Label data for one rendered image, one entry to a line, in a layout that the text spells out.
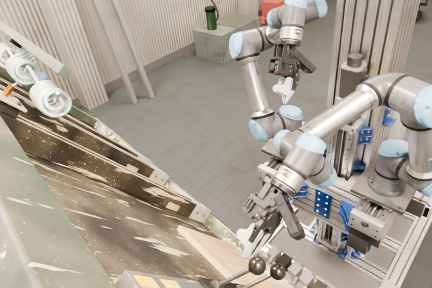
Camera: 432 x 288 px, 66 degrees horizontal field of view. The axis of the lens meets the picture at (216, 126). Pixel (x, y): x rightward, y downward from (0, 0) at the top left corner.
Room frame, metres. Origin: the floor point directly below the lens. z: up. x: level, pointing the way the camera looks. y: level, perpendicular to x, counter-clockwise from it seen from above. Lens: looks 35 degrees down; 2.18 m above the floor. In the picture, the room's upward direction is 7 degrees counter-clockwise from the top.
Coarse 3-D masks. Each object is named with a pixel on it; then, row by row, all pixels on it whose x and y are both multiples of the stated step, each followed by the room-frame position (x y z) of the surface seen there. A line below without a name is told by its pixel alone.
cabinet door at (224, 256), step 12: (180, 228) 0.78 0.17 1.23; (192, 240) 0.72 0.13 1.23; (204, 240) 0.77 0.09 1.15; (216, 240) 0.84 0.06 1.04; (204, 252) 0.67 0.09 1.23; (216, 252) 0.72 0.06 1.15; (228, 252) 0.79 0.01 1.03; (240, 252) 0.87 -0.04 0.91; (216, 264) 0.62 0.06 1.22; (228, 264) 0.66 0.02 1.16; (240, 264) 0.72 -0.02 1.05; (228, 276) 0.58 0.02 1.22; (252, 276) 0.66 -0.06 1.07
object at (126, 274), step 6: (126, 270) 0.33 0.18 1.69; (120, 276) 0.32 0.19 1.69; (126, 276) 0.32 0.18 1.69; (132, 276) 0.32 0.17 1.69; (150, 276) 0.34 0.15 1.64; (156, 276) 0.35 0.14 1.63; (162, 276) 0.36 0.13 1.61; (168, 276) 0.37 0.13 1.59; (120, 282) 0.31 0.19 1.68; (126, 282) 0.31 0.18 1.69; (132, 282) 0.31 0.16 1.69; (156, 282) 0.33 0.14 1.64; (180, 282) 0.37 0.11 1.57; (186, 282) 0.38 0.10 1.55; (192, 282) 0.39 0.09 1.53; (198, 282) 0.40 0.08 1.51
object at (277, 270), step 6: (276, 264) 0.46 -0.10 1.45; (270, 270) 0.45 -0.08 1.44; (276, 270) 0.44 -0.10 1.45; (282, 270) 0.44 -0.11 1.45; (264, 276) 0.45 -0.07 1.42; (270, 276) 0.44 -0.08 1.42; (276, 276) 0.43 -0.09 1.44; (282, 276) 0.43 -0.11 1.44; (252, 282) 0.45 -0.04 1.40; (258, 282) 0.44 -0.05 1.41
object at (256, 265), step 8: (256, 256) 0.42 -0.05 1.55; (248, 264) 0.41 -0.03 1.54; (256, 264) 0.40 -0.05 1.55; (264, 264) 0.40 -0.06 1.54; (240, 272) 0.41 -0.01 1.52; (248, 272) 0.40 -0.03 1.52; (256, 272) 0.39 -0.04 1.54; (216, 280) 0.41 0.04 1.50; (224, 280) 0.40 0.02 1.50; (232, 280) 0.40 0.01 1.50
